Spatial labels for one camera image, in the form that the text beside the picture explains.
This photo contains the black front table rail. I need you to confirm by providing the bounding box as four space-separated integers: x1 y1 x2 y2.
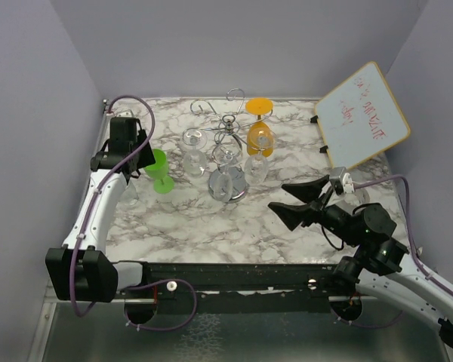
112 262 367 316

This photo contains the whiteboard with yellow frame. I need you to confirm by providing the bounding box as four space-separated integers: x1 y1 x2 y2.
314 61 411 169

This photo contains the clear wine glass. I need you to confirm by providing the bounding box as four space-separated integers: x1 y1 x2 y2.
119 180 139 207
244 132 275 186
182 128 208 178
212 143 238 203

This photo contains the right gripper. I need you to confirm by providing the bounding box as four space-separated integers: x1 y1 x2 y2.
268 173 362 247

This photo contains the chrome wine glass rack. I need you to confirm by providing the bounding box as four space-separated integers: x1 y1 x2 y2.
182 88 276 204

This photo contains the orange plastic wine glass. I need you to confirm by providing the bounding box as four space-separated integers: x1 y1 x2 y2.
245 97 274 158

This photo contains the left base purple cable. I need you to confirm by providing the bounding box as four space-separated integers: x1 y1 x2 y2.
123 278 197 333

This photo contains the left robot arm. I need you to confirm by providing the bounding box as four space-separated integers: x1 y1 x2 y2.
45 117 155 302

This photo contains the green plastic wine glass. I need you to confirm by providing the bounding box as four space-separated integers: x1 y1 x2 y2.
144 149 174 194

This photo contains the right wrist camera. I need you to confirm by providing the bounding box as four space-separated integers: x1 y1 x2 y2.
328 167 355 195

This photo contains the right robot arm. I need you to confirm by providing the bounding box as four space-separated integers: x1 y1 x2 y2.
268 173 453 349

